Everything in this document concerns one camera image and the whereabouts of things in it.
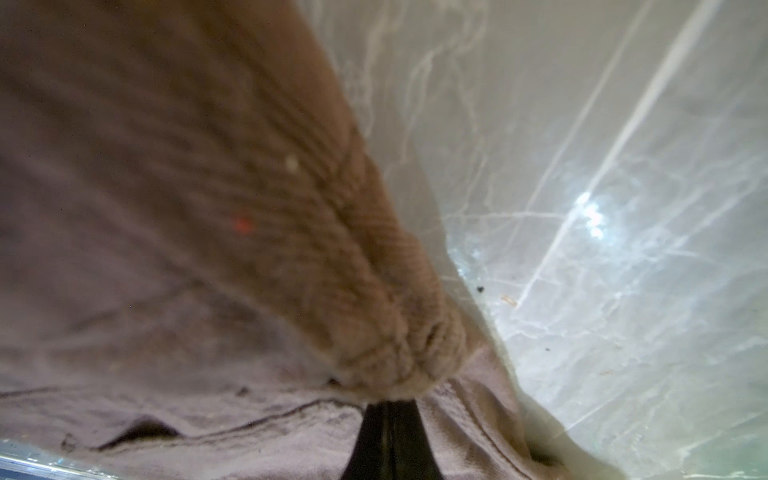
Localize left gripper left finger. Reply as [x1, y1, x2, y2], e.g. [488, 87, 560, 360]
[341, 403, 390, 480]

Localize dark brown long pants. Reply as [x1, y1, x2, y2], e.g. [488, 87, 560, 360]
[1, 1, 569, 479]

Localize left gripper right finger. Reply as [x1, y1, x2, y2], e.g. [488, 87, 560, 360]
[389, 401, 443, 480]

